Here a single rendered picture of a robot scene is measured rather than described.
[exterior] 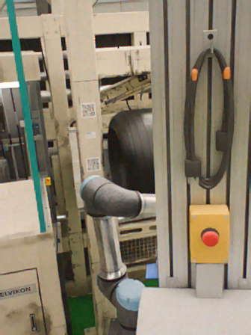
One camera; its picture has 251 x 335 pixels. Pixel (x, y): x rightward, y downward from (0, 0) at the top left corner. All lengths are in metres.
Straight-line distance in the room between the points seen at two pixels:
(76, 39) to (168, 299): 1.34
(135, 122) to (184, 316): 1.24
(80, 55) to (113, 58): 0.34
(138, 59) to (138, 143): 0.58
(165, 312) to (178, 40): 0.61
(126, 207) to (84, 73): 0.87
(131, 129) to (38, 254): 0.90
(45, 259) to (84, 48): 1.06
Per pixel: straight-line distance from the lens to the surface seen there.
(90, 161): 2.06
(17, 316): 1.45
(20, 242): 1.30
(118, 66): 2.27
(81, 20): 1.97
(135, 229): 2.21
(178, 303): 1.00
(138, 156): 1.91
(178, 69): 0.85
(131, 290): 1.53
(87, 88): 1.98
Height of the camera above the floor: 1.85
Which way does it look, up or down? 19 degrees down
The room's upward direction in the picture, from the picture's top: 4 degrees counter-clockwise
